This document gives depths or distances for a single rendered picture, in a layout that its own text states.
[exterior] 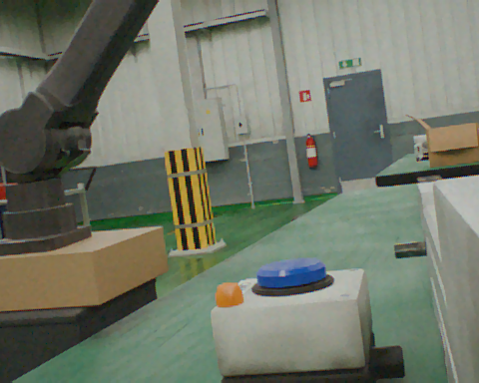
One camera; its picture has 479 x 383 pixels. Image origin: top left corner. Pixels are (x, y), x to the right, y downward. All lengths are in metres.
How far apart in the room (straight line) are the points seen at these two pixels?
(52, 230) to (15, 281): 0.08
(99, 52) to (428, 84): 10.84
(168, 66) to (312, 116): 5.16
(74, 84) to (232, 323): 0.49
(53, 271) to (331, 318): 0.47
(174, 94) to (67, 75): 6.16
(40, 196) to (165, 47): 6.24
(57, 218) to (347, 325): 0.54
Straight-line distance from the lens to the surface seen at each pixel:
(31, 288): 0.79
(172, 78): 6.96
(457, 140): 2.65
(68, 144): 0.82
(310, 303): 0.34
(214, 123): 11.95
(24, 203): 0.83
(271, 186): 11.93
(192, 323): 0.59
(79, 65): 0.79
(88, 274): 0.74
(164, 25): 7.06
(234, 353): 0.36
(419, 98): 11.53
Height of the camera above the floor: 0.92
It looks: 3 degrees down
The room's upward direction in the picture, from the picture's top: 8 degrees counter-clockwise
